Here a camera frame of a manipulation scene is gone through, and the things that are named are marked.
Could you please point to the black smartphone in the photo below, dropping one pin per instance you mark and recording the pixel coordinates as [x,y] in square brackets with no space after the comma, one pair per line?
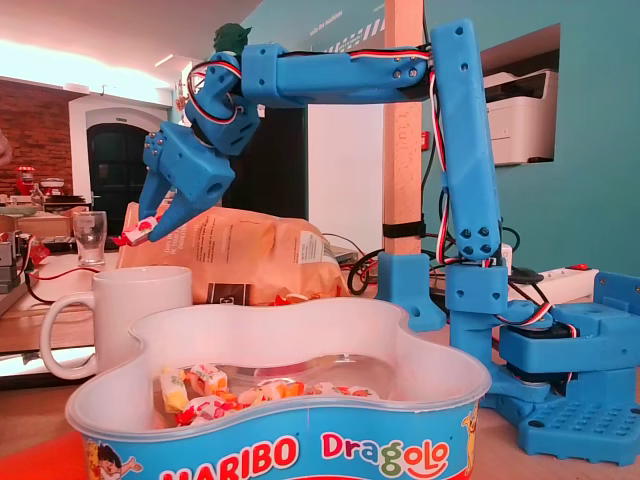
[25,372]

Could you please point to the red strawberry candy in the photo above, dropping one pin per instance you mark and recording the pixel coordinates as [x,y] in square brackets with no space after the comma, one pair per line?
[137,232]

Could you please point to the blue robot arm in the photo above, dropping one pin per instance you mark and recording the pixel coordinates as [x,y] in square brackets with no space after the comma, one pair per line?
[465,150]

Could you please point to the green Yoda figure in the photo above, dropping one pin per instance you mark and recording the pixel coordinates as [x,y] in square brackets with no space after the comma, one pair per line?
[231,37]

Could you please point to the dark arched door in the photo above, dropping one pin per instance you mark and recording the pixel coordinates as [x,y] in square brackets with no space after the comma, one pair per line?
[115,165]

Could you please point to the empty drinking glass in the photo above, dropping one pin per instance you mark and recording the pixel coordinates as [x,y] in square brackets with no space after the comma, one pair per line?
[90,240]

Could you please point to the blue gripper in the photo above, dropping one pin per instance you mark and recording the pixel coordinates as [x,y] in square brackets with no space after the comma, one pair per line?
[192,167]

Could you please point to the white ceramic mug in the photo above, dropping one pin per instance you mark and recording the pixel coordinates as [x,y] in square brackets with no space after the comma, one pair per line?
[145,310]

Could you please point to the red wall alarm box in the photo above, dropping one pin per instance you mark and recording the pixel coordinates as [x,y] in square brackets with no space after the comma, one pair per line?
[426,140]

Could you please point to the red kitchen appliance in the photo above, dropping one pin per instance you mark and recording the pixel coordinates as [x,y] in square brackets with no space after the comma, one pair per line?
[24,180]

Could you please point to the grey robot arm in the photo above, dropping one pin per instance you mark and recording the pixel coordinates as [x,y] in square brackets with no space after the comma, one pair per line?
[12,260]

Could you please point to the yellow wrapped candy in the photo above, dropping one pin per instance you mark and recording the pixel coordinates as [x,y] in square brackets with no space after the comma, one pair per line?
[174,390]

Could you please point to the white printer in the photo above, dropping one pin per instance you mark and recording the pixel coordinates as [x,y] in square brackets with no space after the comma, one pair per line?
[525,120]

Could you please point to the blue post base mount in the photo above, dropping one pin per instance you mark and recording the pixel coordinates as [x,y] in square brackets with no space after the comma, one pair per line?
[402,290]

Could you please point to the wooden camera post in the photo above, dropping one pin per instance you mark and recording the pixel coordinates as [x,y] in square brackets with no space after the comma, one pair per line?
[402,175]

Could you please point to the Haribo plastic candy tub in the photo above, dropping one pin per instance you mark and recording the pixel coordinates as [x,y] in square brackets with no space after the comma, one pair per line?
[280,445]

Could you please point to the white power strip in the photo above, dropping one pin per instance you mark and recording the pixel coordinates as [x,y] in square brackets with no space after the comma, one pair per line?
[575,285]

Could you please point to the orange chips bag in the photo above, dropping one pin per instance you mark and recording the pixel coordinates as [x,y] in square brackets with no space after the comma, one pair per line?
[250,250]

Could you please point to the white orange wrapped candy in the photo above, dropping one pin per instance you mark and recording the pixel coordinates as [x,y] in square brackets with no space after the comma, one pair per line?
[207,379]
[270,391]
[345,391]

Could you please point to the black fridge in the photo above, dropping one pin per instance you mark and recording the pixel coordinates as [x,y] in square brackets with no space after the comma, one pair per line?
[280,165]

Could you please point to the bare person hand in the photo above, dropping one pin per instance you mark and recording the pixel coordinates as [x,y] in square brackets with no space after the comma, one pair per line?
[4,150]

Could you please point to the pink red wrapped candy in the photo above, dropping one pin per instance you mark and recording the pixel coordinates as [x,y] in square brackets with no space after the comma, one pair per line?
[205,410]

